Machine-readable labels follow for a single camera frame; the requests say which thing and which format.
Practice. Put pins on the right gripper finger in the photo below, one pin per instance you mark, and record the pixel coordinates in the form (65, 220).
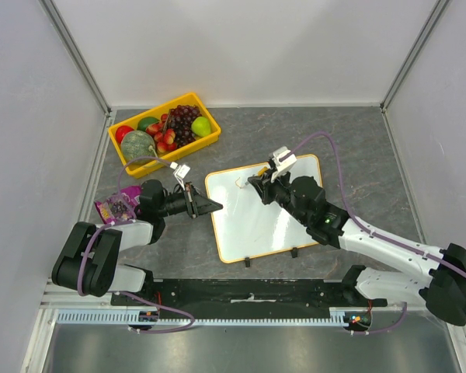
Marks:
(259, 185)
(270, 175)

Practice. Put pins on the white marker with yellow cap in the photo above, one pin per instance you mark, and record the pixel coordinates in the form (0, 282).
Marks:
(259, 173)

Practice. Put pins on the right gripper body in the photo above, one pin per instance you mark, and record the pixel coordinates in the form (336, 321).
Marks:
(267, 188)

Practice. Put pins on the yellow plastic bin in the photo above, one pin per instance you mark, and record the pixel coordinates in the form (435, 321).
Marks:
(140, 167)

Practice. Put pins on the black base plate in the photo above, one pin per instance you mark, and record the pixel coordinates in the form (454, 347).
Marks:
(244, 298)

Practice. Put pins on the red apple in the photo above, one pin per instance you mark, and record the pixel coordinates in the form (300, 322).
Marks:
(121, 132)

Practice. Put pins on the green melon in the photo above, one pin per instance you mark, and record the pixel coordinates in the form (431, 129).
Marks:
(136, 144)

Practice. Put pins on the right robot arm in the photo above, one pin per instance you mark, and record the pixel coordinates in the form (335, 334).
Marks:
(422, 275)

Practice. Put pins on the green lime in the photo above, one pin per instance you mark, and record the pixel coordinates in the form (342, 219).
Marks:
(145, 122)

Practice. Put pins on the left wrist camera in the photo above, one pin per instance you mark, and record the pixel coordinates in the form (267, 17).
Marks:
(179, 171)

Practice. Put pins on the cable duct rail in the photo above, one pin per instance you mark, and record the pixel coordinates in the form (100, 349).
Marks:
(136, 317)

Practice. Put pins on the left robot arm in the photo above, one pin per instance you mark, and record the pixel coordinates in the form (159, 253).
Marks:
(88, 262)

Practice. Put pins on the red cherries cluster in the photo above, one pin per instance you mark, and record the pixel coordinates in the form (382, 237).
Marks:
(163, 135)

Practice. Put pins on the purple snack bag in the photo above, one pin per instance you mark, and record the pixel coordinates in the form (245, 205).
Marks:
(119, 206)

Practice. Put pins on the green pear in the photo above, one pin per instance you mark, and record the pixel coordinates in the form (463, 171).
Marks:
(201, 127)

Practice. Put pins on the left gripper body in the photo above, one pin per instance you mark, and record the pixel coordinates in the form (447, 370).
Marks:
(191, 203)

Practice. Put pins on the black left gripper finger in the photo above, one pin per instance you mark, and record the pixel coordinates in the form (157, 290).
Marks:
(202, 193)
(207, 206)

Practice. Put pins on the whiteboard with yellow frame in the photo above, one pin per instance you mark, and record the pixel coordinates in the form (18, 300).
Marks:
(245, 228)

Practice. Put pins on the purple grape bunch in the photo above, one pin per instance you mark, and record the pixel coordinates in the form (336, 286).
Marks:
(180, 121)

